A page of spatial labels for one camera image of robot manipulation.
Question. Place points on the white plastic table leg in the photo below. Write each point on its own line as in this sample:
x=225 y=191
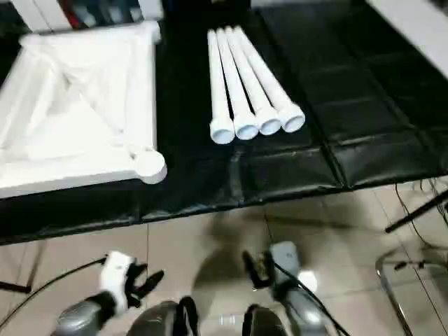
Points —
x=229 y=63
x=258 y=63
x=214 y=63
x=243 y=63

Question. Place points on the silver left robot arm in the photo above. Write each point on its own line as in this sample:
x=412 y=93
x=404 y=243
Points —
x=80 y=315

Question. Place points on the dark left robot foot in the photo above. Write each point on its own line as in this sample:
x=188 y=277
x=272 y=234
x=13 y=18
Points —
x=157 y=318

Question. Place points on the dark robot foot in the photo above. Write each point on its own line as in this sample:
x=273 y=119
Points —
x=262 y=322
x=157 y=318

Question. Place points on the dark right robot foot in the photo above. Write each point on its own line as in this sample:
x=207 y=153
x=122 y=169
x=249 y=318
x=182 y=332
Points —
x=262 y=322

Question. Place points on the black metal floor bar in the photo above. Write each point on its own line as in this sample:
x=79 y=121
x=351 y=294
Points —
x=14 y=286

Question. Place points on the black tripod leg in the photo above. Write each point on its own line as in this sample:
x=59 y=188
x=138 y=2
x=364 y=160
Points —
x=416 y=213

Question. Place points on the black table mat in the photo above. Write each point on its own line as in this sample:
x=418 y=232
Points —
x=350 y=105

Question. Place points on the white plastic table top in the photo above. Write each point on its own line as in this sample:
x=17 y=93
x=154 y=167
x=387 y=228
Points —
x=70 y=105

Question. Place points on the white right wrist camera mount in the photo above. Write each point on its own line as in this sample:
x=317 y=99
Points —
x=285 y=255

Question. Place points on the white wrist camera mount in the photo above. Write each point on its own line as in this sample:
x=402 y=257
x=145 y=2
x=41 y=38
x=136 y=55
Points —
x=115 y=269
x=285 y=255

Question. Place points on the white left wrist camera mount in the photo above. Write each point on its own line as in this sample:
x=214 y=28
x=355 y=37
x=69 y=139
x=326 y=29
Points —
x=115 y=269

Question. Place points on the chrome tube frame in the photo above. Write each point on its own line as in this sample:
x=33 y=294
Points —
x=381 y=273

